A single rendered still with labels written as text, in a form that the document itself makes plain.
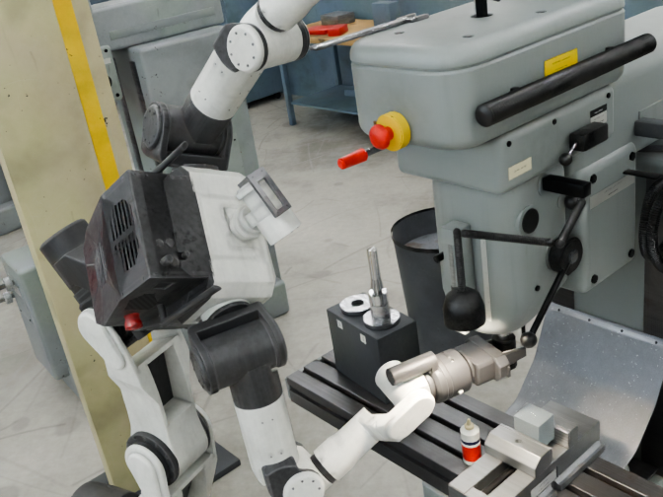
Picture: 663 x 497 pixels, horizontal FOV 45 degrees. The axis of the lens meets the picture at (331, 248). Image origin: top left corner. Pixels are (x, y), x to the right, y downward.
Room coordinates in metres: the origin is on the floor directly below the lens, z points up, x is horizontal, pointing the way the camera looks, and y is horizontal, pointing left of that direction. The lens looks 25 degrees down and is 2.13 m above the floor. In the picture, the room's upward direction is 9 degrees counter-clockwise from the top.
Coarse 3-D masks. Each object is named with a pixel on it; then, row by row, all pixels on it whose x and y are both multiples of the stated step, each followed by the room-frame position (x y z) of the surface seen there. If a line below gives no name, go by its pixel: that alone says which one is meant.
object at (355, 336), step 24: (336, 312) 1.77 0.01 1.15; (360, 312) 1.73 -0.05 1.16; (336, 336) 1.76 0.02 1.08; (360, 336) 1.66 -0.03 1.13; (384, 336) 1.61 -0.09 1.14; (408, 336) 1.65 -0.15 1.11; (336, 360) 1.78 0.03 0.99; (360, 360) 1.68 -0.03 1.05; (384, 360) 1.61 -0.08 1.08; (360, 384) 1.70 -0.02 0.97
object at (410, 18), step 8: (408, 16) 1.42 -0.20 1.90; (416, 16) 1.40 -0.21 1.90; (424, 16) 1.40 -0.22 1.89; (384, 24) 1.37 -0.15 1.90; (392, 24) 1.37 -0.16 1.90; (400, 24) 1.38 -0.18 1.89; (360, 32) 1.34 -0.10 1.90; (368, 32) 1.34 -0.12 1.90; (376, 32) 1.35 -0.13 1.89; (328, 40) 1.30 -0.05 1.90; (336, 40) 1.30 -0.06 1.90; (344, 40) 1.31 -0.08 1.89; (312, 48) 1.28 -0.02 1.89; (320, 48) 1.28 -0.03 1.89
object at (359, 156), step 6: (360, 150) 1.29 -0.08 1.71; (366, 150) 1.30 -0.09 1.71; (372, 150) 1.31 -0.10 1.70; (378, 150) 1.31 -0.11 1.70; (348, 156) 1.28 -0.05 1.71; (354, 156) 1.28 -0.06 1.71; (360, 156) 1.28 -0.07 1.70; (366, 156) 1.29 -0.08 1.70; (342, 162) 1.27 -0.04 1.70; (348, 162) 1.27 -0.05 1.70; (354, 162) 1.27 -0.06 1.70; (360, 162) 1.28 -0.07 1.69; (342, 168) 1.27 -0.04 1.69
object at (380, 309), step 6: (372, 300) 1.67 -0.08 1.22; (378, 300) 1.66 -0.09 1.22; (384, 300) 1.67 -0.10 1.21; (372, 306) 1.67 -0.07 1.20; (378, 306) 1.66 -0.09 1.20; (384, 306) 1.66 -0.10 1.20; (372, 312) 1.67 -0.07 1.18; (378, 312) 1.66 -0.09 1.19; (384, 312) 1.66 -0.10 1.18; (390, 312) 1.68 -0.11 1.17; (372, 318) 1.68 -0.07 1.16; (378, 318) 1.66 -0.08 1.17; (384, 318) 1.66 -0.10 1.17
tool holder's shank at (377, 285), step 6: (372, 252) 1.67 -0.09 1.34; (372, 258) 1.67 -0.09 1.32; (372, 264) 1.67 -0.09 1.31; (378, 264) 1.68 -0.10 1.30; (372, 270) 1.68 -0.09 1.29; (378, 270) 1.68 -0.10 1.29; (372, 276) 1.68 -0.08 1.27; (378, 276) 1.68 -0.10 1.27; (372, 282) 1.68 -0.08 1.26; (378, 282) 1.67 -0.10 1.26; (372, 288) 1.68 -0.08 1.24; (378, 288) 1.67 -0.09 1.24
